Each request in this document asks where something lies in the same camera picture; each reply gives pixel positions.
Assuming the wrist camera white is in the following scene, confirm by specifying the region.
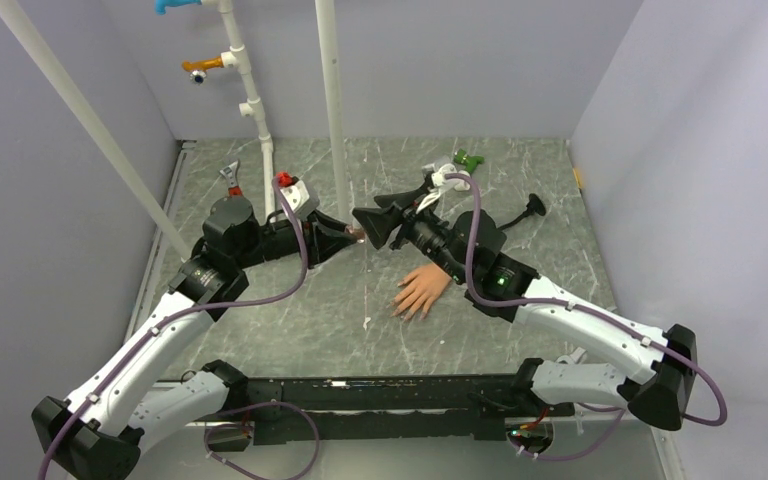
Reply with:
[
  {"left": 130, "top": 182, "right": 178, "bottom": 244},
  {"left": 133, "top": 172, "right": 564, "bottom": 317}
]
[
  {"left": 418, "top": 159, "right": 471, "bottom": 211},
  {"left": 275, "top": 172, "right": 320, "bottom": 220}
]

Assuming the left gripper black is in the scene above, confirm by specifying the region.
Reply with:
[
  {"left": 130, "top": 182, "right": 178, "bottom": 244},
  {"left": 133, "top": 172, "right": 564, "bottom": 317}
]
[{"left": 234, "top": 208, "right": 357, "bottom": 269}]

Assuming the white PVC pipe frame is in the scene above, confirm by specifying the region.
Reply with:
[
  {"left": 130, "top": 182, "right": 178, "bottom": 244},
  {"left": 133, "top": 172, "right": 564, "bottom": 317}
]
[{"left": 0, "top": 1, "right": 351, "bottom": 259}]

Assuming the black hand stand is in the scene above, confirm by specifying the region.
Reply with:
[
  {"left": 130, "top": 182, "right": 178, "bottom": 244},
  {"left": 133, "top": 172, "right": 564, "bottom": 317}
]
[{"left": 498, "top": 193, "right": 547, "bottom": 231}]

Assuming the mannequin hand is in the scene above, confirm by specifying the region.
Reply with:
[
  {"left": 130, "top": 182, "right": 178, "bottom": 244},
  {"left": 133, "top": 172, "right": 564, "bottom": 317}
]
[{"left": 391, "top": 263, "right": 451, "bottom": 321}]

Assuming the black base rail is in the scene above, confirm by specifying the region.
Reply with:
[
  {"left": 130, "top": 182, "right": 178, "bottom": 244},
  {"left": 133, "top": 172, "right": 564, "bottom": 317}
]
[{"left": 181, "top": 374, "right": 577, "bottom": 445}]

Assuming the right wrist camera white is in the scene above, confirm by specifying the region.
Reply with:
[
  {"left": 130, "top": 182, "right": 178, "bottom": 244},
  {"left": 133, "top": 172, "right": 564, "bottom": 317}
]
[{"left": 418, "top": 159, "right": 471, "bottom": 211}]

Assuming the green toy flashlight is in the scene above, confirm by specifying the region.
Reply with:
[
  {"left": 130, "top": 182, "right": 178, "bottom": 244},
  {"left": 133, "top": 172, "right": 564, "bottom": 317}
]
[{"left": 453, "top": 149, "right": 485, "bottom": 171}]

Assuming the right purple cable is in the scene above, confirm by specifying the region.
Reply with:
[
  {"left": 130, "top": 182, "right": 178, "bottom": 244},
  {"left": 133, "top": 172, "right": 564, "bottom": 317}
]
[{"left": 446, "top": 172, "right": 730, "bottom": 464}]

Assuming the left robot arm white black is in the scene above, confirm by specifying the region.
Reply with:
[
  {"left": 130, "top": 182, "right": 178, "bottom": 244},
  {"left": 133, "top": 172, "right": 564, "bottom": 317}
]
[{"left": 32, "top": 188, "right": 357, "bottom": 479}]

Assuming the glitter nail polish bottle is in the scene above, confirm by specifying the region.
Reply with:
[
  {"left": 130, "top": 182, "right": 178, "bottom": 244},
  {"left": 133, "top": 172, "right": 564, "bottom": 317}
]
[{"left": 346, "top": 227, "right": 366, "bottom": 243}]

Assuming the purple cable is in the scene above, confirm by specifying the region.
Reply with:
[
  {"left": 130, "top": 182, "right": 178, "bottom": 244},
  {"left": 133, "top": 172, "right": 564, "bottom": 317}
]
[
  {"left": 446, "top": 172, "right": 730, "bottom": 464},
  {"left": 36, "top": 180, "right": 322, "bottom": 480}
]

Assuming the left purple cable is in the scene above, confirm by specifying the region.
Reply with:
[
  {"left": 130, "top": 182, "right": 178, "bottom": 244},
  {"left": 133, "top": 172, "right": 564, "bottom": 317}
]
[{"left": 36, "top": 180, "right": 322, "bottom": 480}]

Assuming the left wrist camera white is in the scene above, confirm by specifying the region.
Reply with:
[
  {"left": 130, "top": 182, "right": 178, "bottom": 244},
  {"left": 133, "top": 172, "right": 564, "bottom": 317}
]
[{"left": 275, "top": 172, "right": 320, "bottom": 220}]

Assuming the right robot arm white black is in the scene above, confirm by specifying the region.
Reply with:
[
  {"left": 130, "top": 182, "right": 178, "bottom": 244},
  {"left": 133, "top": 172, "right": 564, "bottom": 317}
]
[{"left": 352, "top": 189, "right": 697, "bottom": 431}]

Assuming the blue faucet valve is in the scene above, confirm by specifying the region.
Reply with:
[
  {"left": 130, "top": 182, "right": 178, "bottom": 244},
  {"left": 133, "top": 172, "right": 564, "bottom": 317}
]
[{"left": 154, "top": 0, "right": 203, "bottom": 15}]

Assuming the red adjustable wrench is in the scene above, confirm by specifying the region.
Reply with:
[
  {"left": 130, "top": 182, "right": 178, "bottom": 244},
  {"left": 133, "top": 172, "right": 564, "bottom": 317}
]
[{"left": 219, "top": 160, "right": 244, "bottom": 197}]

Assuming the orange faucet valve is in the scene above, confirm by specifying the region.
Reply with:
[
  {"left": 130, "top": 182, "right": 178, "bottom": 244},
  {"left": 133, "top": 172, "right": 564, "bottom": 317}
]
[{"left": 181, "top": 56, "right": 225, "bottom": 85}]

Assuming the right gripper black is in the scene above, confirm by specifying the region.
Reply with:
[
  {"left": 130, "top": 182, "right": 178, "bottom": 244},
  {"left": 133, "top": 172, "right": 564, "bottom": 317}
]
[{"left": 352, "top": 184, "right": 469, "bottom": 284}]

